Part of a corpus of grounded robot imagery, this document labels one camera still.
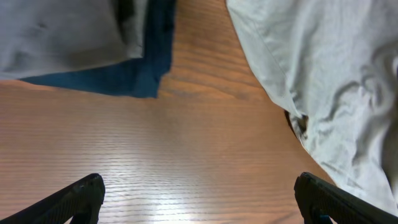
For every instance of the folded navy garment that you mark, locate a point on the folded navy garment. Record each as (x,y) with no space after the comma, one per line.
(139,77)

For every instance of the folded grey garment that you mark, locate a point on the folded grey garment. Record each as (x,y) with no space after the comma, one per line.
(40,37)

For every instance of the khaki green shorts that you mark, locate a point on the khaki green shorts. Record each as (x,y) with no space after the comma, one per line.
(332,65)

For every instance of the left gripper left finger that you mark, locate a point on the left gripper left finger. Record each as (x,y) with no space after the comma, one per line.
(80,202)

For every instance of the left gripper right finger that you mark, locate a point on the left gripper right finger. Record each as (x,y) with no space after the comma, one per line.
(320,202)

